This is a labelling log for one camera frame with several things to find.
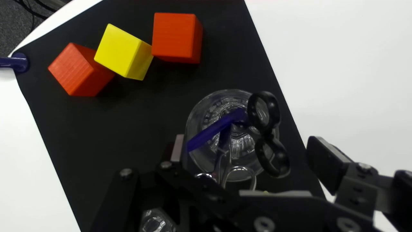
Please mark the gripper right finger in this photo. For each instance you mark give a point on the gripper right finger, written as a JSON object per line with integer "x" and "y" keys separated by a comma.
{"x": 328, "y": 164}

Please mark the orange cube block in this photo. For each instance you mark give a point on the orange cube block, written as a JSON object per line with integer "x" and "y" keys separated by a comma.
{"x": 75, "y": 69}
{"x": 175, "y": 37}

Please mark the blue pen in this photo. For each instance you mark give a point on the blue pen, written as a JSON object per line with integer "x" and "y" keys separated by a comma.
{"x": 212, "y": 129}

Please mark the yellow cube block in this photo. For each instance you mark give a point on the yellow cube block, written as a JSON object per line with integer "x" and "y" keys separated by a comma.
{"x": 124, "y": 51}

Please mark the black mat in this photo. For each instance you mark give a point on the black mat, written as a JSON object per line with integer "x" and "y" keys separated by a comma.
{"x": 128, "y": 129}

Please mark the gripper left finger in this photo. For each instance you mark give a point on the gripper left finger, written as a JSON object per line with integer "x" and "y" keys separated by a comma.
{"x": 128, "y": 199}

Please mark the clear glass cup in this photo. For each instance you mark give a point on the clear glass cup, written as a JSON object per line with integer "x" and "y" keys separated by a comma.
{"x": 206, "y": 111}

